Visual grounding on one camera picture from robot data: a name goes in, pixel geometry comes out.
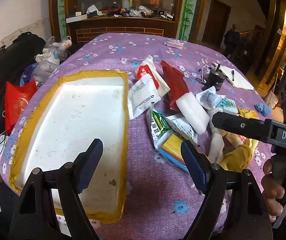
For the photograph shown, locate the blue knitted cloth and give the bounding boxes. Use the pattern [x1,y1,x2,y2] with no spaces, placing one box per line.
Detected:
[254,102,272,117]

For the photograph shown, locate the white stuffed toy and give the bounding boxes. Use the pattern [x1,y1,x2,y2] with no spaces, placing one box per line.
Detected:
[207,108,244,164]

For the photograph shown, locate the white blue wet wipe pack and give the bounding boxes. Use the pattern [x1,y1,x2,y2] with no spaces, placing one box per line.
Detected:
[196,86,226,109]

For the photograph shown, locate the white foam block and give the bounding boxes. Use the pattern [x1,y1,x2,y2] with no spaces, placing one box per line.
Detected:
[176,92,210,135]

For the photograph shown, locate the red foil pouch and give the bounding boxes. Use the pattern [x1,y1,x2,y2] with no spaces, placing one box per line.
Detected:
[160,61,189,112]

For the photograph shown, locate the yellow blue sponge pack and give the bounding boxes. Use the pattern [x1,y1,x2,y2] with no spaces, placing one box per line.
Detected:
[158,134,188,173]

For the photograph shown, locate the green white seasoning packet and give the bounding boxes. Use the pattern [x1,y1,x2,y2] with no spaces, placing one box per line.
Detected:
[146,108,173,150]

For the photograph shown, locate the white paper sachet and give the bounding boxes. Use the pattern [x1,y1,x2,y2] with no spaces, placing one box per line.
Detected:
[128,75,161,120]

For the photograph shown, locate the white red snack bag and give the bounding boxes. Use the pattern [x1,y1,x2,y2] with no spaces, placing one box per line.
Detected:
[135,55,170,98]

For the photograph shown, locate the teal cartoon tissue pack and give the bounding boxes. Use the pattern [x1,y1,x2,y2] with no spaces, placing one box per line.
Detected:
[218,98,239,115]

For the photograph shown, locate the person's right hand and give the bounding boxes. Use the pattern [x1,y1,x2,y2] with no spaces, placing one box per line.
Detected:
[261,159,285,223]

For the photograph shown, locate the white notepad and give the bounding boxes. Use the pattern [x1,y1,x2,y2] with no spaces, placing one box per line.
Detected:
[214,63,254,90]

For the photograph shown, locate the black cylindrical motor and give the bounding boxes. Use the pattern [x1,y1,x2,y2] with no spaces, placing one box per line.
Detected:
[206,63,226,92]

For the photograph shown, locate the person in dark clothes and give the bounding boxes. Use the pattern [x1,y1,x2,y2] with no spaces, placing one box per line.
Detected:
[223,24,241,58]

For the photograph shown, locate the purple floral tablecloth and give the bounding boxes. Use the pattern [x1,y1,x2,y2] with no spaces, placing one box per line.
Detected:
[0,32,278,240]

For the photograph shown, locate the white foam box yellow tape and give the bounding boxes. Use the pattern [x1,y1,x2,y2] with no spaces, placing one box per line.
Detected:
[8,70,128,224]

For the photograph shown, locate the red shopping bag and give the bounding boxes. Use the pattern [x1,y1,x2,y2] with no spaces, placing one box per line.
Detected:
[4,79,37,133]

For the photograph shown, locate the white plastic bags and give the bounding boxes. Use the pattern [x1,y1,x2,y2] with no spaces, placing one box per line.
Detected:
[31,36,72,83]

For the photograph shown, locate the white thermos jug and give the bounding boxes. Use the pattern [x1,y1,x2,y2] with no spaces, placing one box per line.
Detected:
[122,0,133,9]

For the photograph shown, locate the wooden cabinet counter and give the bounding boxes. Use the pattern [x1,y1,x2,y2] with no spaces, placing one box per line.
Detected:
[66,16,178,44]

